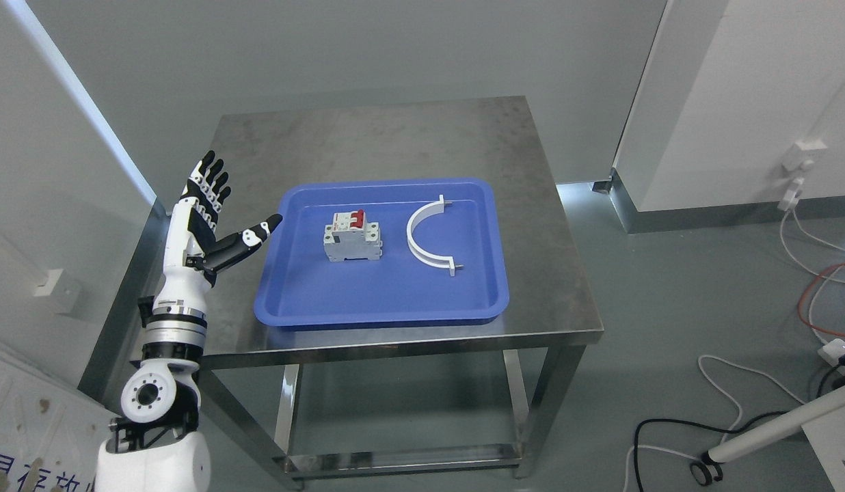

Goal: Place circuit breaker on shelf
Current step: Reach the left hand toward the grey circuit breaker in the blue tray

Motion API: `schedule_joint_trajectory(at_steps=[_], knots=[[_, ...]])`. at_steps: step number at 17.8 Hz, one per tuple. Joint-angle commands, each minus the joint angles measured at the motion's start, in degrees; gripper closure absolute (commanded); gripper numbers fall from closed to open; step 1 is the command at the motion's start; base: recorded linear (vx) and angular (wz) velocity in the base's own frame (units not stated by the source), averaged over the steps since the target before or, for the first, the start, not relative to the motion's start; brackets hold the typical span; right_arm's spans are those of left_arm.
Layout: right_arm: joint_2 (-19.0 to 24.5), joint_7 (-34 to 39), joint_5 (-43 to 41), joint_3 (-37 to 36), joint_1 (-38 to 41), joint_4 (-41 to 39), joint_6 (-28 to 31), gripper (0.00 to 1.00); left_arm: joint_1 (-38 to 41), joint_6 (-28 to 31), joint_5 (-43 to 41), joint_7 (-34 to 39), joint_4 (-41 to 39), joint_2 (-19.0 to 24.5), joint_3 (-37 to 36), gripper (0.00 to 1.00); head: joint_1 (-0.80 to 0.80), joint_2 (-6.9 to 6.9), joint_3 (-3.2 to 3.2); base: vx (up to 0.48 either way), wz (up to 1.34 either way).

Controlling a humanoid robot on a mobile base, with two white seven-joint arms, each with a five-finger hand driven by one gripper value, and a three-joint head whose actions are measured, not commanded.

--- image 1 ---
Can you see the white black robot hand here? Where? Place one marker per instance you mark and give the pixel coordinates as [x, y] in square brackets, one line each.
[193, 256]

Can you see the grey circuit breaker red switches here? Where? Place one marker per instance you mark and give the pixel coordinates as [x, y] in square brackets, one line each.
[351, 236]

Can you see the blue plastic tray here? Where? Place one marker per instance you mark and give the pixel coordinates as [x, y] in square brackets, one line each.
[301, 288]

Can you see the white printed sign board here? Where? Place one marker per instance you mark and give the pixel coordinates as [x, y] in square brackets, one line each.
[49, 431]

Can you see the white power strip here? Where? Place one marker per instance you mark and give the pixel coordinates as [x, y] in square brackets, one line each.
[833, 353]

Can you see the white rolling stand leg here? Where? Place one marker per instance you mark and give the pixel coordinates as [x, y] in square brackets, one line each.
[822, 421]

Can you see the white wall box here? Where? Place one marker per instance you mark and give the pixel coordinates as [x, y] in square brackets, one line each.
[60, 291]

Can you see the white semicircular bracket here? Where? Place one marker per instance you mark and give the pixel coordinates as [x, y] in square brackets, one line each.
[417, 238]

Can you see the white wall socket plug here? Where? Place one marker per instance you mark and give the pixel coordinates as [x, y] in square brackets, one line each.
[800, 159]

